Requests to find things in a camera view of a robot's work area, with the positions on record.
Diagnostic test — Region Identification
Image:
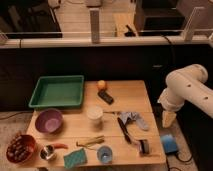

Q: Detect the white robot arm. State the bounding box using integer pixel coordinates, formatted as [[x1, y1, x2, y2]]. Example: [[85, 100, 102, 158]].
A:
[[158, 64, 213, 128]]

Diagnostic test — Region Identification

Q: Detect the teal sponge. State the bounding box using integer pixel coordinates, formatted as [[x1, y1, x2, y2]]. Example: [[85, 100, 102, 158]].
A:
[[63, 148, 87, 169]]

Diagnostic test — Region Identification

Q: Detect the small metal cup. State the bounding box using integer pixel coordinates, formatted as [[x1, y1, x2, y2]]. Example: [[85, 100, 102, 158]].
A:
[[40, 145, 56, 161]]

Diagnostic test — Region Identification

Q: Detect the green plastic tray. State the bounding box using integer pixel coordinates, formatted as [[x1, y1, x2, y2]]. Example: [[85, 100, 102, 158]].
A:
[[29, 75, 84, 109]]

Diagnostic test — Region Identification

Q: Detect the purple bowl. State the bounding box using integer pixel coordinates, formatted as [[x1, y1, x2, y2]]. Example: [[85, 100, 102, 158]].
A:
[[35, 108, 63, 133]]

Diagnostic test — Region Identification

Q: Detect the red chili pepper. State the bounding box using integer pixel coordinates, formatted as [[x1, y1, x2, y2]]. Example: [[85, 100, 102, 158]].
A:
[[52, 143, 68, 149]]

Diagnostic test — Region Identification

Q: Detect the black tool on far table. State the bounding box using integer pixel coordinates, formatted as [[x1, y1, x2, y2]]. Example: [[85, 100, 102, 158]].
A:
[[124, 25, 136, 37]]

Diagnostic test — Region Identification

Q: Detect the black handled brush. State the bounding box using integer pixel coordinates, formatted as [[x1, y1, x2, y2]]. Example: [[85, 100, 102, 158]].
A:
[[117, 117, 132, 144]]

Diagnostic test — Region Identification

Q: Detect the white cup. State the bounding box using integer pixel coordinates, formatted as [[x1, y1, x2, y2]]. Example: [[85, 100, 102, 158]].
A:
[[86, 106, 103, 124]]

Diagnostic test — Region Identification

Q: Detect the red bowl with nuts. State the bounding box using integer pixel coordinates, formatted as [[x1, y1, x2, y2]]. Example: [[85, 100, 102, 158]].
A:
[[6, 134, 37, 164]]

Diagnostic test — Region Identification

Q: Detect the orange ball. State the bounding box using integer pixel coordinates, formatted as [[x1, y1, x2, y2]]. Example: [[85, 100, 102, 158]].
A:
[[97, 80, 107, 90]]

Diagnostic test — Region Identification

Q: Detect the white angled bracket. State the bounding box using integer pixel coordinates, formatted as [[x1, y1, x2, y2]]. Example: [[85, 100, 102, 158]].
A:
[[181, 7, 205, 41]]

